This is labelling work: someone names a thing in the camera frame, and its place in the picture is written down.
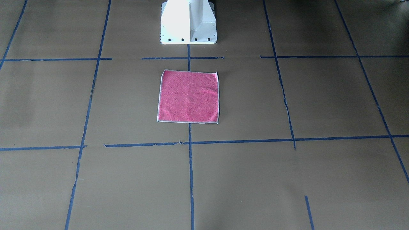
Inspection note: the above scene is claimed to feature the pink towel with grey back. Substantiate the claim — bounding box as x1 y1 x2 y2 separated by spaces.
157 69 220 124

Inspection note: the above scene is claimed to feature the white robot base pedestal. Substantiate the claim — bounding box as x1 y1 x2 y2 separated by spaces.
160 0 218 45

